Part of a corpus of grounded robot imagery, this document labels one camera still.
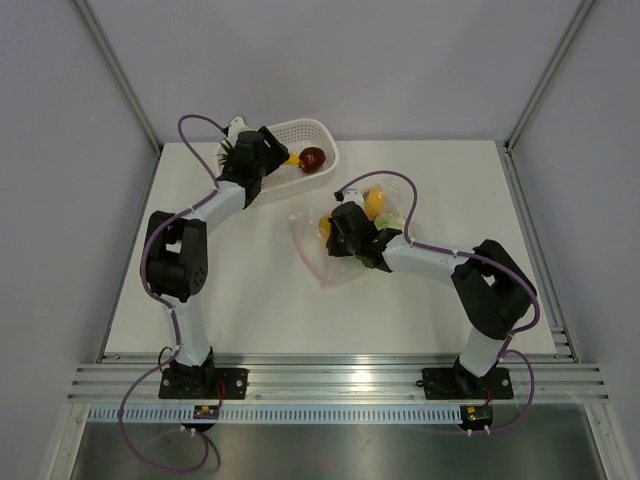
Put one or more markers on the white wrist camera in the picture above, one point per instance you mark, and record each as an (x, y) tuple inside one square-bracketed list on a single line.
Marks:
[(236, 126), (350, 195)]

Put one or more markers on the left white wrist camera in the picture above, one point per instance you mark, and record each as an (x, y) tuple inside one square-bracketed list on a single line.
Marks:
[(236, 126)]

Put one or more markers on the fake yellow lemon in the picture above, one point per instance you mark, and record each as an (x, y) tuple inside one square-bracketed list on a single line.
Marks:
[(293, 160)]

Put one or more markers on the fake green apple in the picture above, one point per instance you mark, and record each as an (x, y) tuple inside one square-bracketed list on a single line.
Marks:
[(389, 221)]

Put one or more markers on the aluminium mounting rail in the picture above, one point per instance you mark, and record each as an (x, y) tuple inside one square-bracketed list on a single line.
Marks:
[(340, 379)]

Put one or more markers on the clear zip top bag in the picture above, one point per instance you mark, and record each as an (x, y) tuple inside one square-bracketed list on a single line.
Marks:
[(332, 272)]

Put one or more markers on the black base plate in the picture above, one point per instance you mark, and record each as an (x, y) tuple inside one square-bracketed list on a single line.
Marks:
[(209, 384), (448, 383)]

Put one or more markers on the fake yellow mango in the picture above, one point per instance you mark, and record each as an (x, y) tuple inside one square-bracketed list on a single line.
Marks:
[(324, 228)]

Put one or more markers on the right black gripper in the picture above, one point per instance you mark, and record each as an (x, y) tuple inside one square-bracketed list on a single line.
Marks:
[(334, 248)]

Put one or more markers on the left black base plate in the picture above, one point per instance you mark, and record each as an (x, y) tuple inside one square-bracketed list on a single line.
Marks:
[(209, 384)]

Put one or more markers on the white slotted cable duct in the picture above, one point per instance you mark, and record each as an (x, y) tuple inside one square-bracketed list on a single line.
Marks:
[(278, 414)]

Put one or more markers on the fake orange pineapple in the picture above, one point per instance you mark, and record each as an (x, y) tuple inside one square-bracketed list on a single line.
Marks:
[(227, 157)]

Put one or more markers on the fake purple fruit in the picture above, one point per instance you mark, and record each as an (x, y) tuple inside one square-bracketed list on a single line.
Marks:
[(311, 159)]

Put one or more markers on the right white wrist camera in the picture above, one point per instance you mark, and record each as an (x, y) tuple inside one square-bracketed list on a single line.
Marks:
[(350, 195)]

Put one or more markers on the fake round orange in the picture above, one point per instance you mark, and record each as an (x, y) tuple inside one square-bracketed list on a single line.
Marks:
[(374, 202)]

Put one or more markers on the right aluminium frame post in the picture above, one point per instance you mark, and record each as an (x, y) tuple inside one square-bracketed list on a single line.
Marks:
[(551, 70)]

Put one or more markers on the aluminium frame post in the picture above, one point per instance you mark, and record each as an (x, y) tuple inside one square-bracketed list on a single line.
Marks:
[(91, 22), (551, 70)]

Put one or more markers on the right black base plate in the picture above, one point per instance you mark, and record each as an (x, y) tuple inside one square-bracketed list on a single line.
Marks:
[(448, 383)]

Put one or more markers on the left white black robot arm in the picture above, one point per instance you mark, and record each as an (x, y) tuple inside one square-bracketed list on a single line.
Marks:
[(174, 263)]

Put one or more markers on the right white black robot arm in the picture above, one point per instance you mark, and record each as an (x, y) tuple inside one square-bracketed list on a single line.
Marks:
[(494, 293)]

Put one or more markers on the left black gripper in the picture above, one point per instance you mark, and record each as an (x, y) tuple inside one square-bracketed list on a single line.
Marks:
[(276, 153)]

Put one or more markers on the white perforated plastic basket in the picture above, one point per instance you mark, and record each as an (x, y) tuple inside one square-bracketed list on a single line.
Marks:
[(286, 181)]

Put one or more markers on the left aluminium frame post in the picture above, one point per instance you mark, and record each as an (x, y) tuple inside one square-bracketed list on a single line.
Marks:
[(91, 22)]

